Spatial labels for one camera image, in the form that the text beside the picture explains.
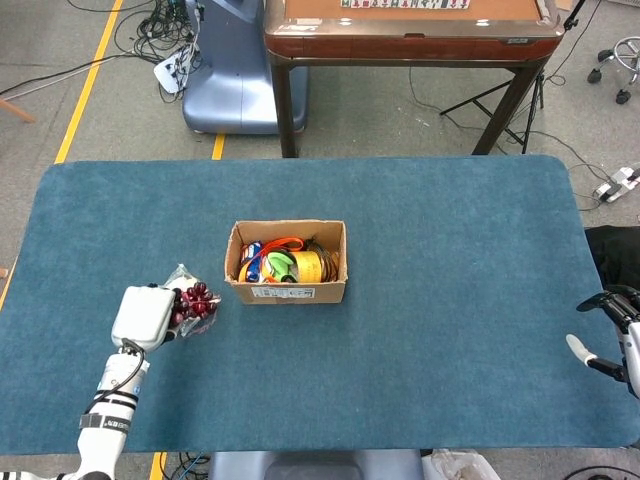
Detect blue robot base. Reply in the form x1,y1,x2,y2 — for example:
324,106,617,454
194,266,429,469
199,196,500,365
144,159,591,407
181,0,309,135

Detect clear bag of white snacks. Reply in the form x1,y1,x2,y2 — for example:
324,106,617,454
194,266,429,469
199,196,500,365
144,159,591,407
162,263,222,339

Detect orange strap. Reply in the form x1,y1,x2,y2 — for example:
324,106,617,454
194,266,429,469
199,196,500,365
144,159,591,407
237,238,306,284

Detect white power strip with plugs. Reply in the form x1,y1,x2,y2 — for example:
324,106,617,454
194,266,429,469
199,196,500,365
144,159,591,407
153,47,197,94

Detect grey robot torso base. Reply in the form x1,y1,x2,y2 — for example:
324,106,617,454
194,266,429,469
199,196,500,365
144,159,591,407
207,449,426,480

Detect brown cardboard box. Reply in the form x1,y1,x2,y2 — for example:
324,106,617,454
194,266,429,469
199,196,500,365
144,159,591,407
224,218,349,306

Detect black bag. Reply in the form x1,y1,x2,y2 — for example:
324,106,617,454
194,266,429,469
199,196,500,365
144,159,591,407
583,224,640,291

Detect yellow cylindrical can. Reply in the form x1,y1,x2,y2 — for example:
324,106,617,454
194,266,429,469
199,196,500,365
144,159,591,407
291,251,329,284

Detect dark red grape bunch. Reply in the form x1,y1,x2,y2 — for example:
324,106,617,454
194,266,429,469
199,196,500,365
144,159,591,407
168,281,222,330

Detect brown mahjong table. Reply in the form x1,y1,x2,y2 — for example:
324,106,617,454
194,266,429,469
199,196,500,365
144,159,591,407
263,0,566,159

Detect black tripod stand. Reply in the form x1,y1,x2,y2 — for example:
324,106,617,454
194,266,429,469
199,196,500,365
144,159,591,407
439,0,586,155

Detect tangled black cables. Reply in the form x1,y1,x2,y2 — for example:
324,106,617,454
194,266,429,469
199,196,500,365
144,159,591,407
67,0,206,104

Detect blue table mat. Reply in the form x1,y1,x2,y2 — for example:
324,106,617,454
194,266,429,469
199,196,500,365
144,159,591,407
0,154,630,455

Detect row of mahjong tiles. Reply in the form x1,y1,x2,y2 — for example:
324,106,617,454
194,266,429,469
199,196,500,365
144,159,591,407
341,0,472,10

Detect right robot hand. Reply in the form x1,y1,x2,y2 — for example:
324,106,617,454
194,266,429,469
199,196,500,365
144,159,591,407
565,284,640,399

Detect green plastic item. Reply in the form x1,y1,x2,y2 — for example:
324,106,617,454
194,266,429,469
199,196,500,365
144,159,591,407
264,251,297,283

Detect rolling stool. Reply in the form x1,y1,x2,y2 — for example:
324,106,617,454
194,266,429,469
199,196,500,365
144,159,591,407
587,37,640,105

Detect blue snack packet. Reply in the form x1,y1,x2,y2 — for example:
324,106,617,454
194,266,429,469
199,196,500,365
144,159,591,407
241,241,265,283

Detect wooden leg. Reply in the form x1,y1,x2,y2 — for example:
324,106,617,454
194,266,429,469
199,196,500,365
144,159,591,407
0,97,37,124

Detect white plastic bag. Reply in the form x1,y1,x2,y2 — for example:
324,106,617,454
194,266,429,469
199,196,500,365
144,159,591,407
422,448,501,480

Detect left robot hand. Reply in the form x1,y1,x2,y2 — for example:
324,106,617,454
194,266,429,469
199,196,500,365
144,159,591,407
110,282,185,350

